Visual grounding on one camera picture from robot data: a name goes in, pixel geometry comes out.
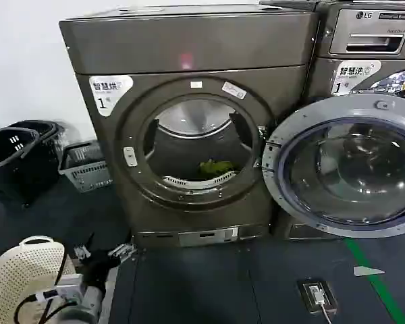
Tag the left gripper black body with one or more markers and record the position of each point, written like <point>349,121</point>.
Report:
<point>98,268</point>

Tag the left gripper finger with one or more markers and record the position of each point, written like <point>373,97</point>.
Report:
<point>82,251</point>
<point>123,251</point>

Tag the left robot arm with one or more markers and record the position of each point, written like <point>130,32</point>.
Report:
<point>82,303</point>

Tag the white perforated laundry basket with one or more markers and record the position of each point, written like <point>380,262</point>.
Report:
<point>23,266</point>

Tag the grey slotted plastic basket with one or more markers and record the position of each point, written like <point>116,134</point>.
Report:
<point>87,173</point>

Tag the large black plastic basket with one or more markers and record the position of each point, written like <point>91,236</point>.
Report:
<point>17,168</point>

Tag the green garment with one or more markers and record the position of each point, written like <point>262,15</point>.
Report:
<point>216,166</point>

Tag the floor power socket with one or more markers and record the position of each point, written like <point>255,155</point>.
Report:
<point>319,295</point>

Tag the grey front-load dryer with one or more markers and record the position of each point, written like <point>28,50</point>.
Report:
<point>202,50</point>

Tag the round glass dryer door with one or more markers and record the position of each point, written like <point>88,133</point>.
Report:
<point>344,168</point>

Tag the grey washer with drawer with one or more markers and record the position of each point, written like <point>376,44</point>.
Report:
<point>368,30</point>

